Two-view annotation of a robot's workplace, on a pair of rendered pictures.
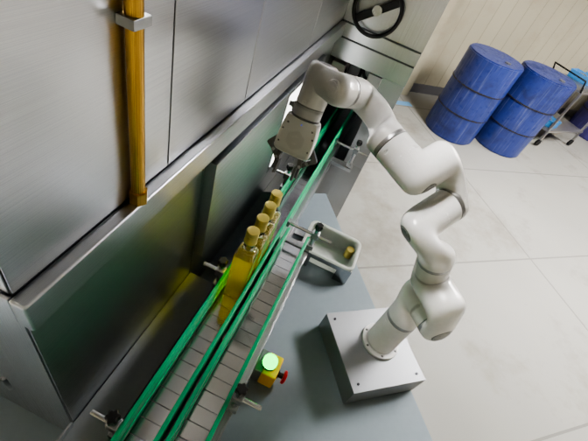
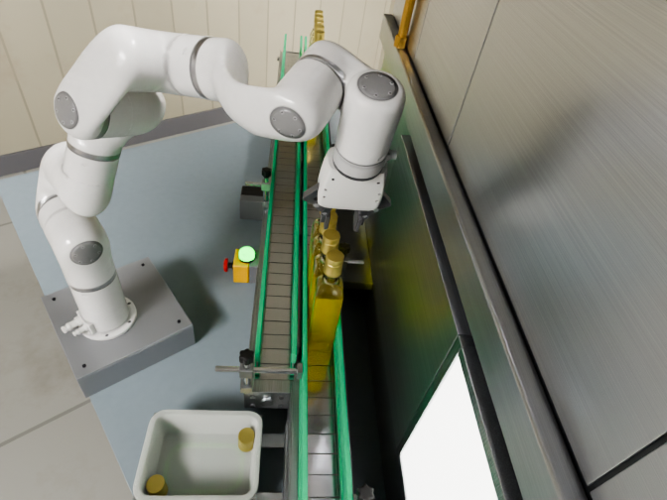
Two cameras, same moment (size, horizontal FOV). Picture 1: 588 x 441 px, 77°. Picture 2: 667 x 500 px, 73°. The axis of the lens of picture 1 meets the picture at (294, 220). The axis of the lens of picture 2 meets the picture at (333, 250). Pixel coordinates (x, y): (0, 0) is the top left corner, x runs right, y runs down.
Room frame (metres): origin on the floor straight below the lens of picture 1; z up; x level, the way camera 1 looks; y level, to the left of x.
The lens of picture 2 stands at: (1.40, -0.09, 1.76)
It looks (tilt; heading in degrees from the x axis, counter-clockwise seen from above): 44 degrees down; 165
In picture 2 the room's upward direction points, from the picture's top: 10 degrees clockwise
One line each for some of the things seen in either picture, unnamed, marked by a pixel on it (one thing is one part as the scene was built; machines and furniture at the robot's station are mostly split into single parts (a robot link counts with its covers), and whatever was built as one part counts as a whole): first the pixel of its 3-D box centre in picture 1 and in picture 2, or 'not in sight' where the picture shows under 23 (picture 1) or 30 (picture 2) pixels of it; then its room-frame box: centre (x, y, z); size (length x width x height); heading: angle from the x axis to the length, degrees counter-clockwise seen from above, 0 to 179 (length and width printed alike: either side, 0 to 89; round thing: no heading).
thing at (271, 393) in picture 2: (296, 248); (267, 395); (0.93, -0.05, 0.85); 0.09 x 0.04 x 0.07; 85
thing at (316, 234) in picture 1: (308, 234); (259, 371); (0.93, -0.07, 0.95); 0.17 x 0.03 x 0.12; 85
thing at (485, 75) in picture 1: (496, 102); not in sight; (4.58, -1.66, 0.47); 1.28 x 0.79 x 0.94; 119
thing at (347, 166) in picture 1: (346, 157); not in sight; (1.57, -0.12, 0.90); 0.17 x 0.05 x 0.23; 85
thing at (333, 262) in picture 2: (276, 198); (333, 263); (0.82, 0.07, 1.14); 0.04 x 0.04 x 0.04
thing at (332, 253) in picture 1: (328, 250); (203, 461); (1.03, -0.17, 0.80); 0.22 x 0.17 x 0.09; 85
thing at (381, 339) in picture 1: (393, 329); (93, 301); (0.71, -0.42, 0.91); 0.16 x 0.13 x 0.15; 130
